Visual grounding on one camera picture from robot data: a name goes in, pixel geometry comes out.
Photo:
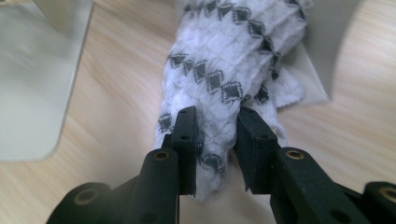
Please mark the grey metal expandable rack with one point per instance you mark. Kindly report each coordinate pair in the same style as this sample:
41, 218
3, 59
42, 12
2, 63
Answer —
31, 77

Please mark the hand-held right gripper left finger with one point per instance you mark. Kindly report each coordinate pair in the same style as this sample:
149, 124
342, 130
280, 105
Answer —
186, 155

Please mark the white patterned cloth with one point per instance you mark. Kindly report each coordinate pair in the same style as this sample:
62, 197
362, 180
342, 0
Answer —
224, 49

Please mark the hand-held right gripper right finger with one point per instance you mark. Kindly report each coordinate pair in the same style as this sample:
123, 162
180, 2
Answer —
258, 161

